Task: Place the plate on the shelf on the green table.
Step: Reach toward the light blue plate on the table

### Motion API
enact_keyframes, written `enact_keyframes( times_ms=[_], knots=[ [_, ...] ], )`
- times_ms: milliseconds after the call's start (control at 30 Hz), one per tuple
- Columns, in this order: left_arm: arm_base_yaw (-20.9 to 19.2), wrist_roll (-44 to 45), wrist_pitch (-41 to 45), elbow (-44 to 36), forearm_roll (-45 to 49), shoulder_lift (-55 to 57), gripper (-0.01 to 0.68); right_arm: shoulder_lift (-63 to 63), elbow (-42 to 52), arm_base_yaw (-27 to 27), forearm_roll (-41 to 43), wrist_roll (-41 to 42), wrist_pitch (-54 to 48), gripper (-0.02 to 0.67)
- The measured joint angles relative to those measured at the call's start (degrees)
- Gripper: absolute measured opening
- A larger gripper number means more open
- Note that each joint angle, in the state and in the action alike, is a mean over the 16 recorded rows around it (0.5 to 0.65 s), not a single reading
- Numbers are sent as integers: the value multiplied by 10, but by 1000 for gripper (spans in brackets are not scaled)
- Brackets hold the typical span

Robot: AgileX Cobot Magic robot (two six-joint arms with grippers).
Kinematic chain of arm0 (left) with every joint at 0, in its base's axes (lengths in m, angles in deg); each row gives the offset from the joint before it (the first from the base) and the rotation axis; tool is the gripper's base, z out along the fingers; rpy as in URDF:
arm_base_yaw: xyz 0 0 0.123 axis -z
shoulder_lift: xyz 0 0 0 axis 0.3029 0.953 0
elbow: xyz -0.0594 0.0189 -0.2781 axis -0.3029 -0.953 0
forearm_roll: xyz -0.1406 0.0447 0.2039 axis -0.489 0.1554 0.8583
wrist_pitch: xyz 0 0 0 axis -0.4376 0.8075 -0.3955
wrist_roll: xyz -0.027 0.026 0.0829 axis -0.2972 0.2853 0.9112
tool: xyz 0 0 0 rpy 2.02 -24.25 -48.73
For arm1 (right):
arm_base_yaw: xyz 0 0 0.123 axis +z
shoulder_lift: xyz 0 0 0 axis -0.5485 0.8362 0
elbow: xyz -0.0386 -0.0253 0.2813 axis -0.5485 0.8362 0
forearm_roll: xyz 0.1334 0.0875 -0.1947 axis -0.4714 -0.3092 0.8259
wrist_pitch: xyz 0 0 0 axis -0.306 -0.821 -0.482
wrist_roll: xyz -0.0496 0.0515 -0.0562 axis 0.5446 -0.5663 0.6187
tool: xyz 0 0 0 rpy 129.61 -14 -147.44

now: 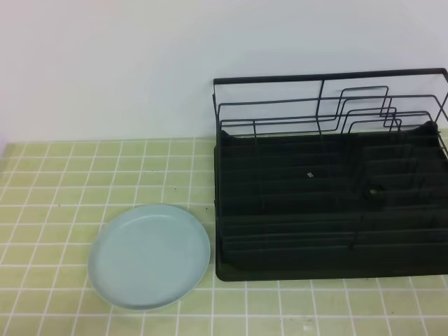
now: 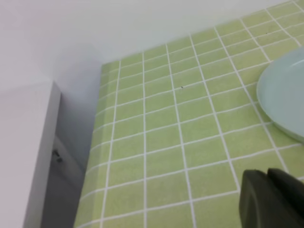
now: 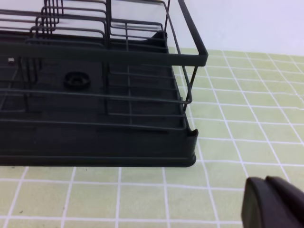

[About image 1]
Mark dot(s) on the light blue round plate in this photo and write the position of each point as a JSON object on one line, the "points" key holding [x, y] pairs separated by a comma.
{"points": [[149, 257]]}

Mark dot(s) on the black drip tray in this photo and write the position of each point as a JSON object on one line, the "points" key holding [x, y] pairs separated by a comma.
{"points": [[357, 205]]}

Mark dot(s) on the black wire dish rack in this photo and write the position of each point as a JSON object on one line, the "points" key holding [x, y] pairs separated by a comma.
{"points": [[336, 103]]}

